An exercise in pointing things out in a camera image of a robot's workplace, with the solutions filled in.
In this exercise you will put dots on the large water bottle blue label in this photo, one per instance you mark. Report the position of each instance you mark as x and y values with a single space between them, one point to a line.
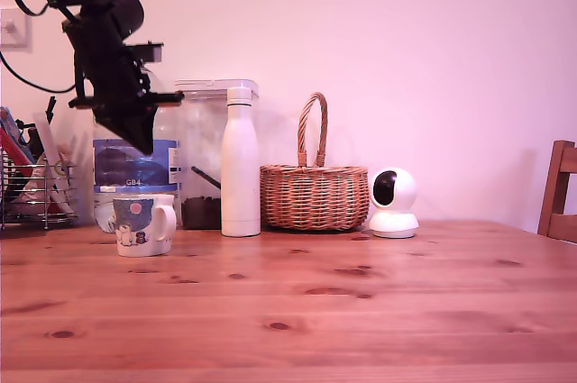
135 169

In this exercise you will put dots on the white wall plate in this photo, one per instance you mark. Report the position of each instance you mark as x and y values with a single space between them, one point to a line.
15 31

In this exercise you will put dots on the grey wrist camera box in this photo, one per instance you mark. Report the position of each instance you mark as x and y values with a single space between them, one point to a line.
151 51

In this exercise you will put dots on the white mug with bear print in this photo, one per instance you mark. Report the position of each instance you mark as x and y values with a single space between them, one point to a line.
137 225

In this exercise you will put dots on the small white round camera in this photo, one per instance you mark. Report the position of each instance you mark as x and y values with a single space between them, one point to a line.
396 203

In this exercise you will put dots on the white insulated bottle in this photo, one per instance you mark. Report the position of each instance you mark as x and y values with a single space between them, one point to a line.
241 166

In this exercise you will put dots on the wooden chair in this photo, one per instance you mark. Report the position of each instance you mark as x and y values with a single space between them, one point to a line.
556 203

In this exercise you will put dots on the clear plastic container with lid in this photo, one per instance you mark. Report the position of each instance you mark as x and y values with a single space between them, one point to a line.
203 153

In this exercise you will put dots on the white paper strip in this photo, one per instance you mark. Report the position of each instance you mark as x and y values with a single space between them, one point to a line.
47 144

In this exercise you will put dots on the blue book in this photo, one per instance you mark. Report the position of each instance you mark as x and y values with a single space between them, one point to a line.
13 139

